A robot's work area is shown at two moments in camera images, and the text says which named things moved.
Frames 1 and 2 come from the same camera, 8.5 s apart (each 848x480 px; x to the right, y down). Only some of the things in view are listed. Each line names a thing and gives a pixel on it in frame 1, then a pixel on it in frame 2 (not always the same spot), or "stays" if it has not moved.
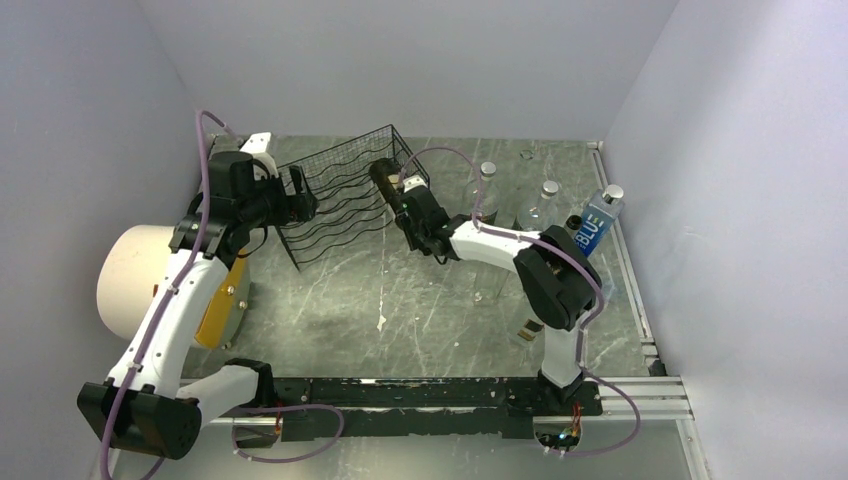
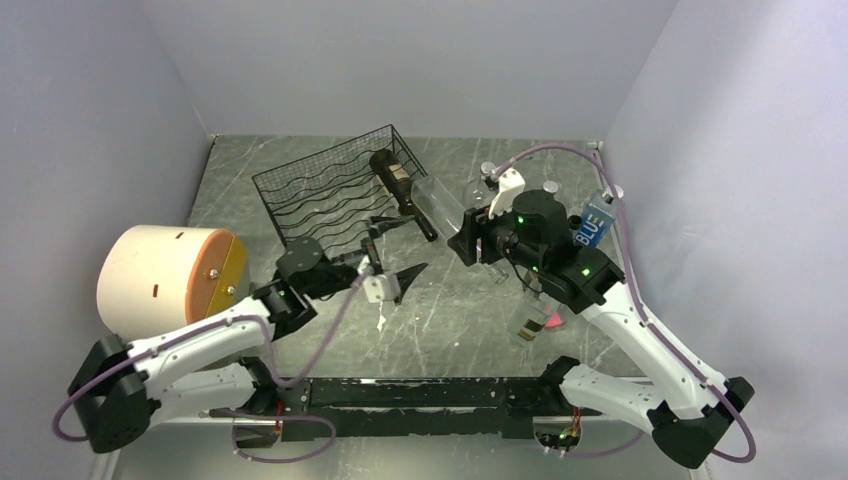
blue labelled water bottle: [603, 208] stays
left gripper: [307, 203] to [378, 225]
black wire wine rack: [350, 208] stays
